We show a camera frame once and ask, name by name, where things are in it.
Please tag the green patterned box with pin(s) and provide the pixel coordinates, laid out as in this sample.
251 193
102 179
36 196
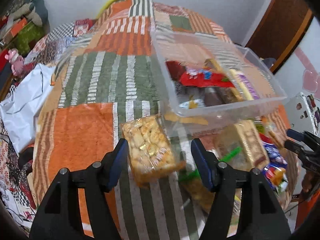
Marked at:
27 38

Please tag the white plastic bag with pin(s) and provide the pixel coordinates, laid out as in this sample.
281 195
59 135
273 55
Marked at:
20 112

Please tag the pink plush toy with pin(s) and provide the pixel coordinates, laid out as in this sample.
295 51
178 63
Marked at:
16 61

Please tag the yellow green object behind bed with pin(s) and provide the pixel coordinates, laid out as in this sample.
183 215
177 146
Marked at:
106 6

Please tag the golden cracker snack pack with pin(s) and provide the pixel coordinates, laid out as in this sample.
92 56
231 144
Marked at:
151 155

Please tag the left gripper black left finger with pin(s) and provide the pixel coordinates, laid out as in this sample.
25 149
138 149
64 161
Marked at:
58 216

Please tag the blue snack bag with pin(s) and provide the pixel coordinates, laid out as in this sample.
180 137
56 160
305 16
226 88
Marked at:
275 171

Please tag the beige biscuit pack green seal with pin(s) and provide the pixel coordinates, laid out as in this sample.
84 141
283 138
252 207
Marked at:
240 146

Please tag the brown wooden door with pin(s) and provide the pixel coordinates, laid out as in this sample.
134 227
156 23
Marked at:
279 32

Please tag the person's right hand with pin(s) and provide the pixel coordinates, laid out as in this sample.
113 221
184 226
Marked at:
310 182

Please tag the purple label wafer roll pack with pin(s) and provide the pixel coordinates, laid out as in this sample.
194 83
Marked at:
245 85

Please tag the clear plastic storage bin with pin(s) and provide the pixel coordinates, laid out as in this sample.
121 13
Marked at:
192 110

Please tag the orange jacket forearm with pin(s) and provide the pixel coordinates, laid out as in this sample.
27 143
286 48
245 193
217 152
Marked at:
304 209

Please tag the red instant noodle snack bag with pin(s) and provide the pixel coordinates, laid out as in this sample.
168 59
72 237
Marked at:
197 77

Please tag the patchwork striped bed quilt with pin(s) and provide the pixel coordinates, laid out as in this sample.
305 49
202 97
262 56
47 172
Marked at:
111 75

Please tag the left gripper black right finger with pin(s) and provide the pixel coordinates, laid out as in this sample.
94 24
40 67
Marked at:
261 216

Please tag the grey plush toy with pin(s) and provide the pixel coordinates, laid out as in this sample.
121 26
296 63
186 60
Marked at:
34 11

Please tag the orange box on pile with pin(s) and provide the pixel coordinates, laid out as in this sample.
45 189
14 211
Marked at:
16 28

